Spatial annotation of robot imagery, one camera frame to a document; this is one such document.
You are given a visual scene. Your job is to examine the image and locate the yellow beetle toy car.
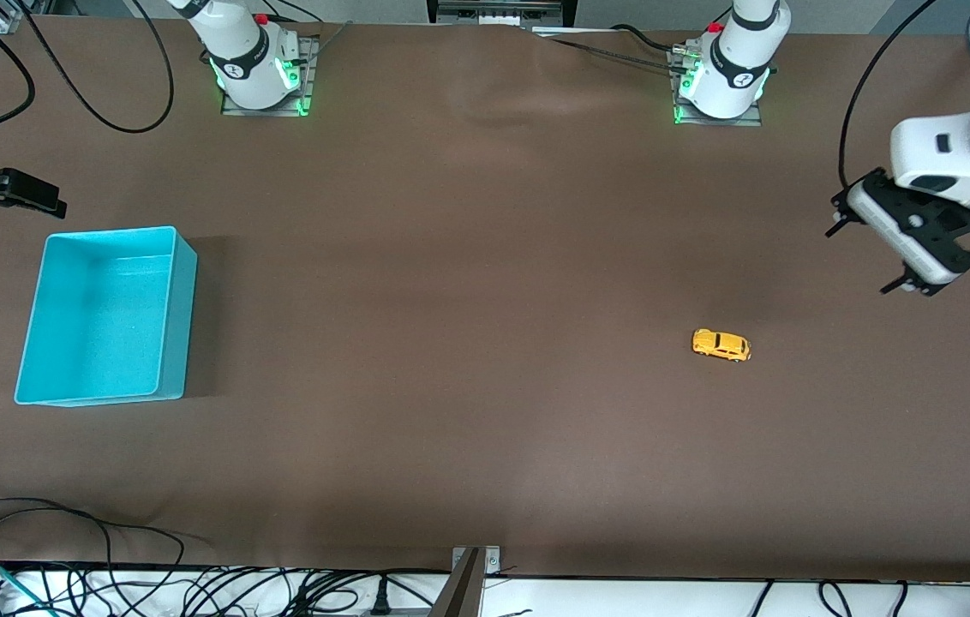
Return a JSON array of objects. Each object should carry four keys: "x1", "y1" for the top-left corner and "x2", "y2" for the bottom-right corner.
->
[{"x1": 691, "y1": 328, "x2": 752, "y2": 363}]

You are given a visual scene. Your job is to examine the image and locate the turquoise plastic bin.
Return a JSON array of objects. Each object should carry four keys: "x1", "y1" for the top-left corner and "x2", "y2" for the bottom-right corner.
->
[{"x1": 14, "y1": 225, "x2": 198, "y2": 408}]

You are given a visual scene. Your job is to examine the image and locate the black metal device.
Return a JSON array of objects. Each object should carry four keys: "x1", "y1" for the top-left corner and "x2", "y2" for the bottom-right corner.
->
[{"x1": 427, "y1": 0, "x2": 576, "y2": 29}]

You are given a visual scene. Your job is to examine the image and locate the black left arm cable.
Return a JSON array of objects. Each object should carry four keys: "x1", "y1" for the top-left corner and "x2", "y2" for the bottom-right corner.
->
[{"x1": 838, "y1": 0, "x2": 940, "y2": 189}]

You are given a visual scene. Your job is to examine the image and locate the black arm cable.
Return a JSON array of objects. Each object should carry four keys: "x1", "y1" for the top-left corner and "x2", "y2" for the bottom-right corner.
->
[
  {"x1": 838, "y1": 0, "x2": 940, "y2": 189},
  {"x1": 0, "y1": 0, "x2": 176, "y2": 164}
]

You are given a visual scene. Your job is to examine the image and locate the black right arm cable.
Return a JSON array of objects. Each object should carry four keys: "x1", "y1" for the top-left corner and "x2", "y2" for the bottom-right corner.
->
[{"x1": 0, "y1": 0, "x2": 176, "y2": 164}]

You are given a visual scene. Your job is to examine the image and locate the black base cable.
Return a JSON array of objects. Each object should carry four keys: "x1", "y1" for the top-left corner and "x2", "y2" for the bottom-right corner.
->
[
  {"x1": 612, "y1": 23, "x2": 685, "y2": 54},
  {"x1": 262, "y1": 0, "x2": 325, "y2": 25}
]

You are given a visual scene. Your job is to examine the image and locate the thin grey base cable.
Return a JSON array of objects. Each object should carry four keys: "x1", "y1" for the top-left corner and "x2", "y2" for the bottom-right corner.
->
[{"x1": 547, "y1": 36, "x2": 676, "y2": 74}]

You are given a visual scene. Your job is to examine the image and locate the long black loose cable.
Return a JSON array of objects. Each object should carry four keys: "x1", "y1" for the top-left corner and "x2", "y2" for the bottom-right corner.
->
[{"x1": 0, "y1": 497, "x2": 186, "y2": 601}]

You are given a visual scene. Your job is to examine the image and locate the black cable bundle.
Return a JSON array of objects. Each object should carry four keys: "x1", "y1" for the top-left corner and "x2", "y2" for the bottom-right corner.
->
[{"x1": 0, "y1": 540, "x2": 452, "y2": 617}]

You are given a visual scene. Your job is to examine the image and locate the metal post bracket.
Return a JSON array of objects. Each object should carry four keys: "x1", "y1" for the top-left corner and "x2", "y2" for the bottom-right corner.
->
[{"x1": 453, "y1": 546, "x2": 501, "y2": 575}]

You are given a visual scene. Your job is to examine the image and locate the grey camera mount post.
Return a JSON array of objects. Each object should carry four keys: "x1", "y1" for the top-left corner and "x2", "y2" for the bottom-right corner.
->
[{"x1": 432, "y1": 547, "x2": 486, "y2": 617}]

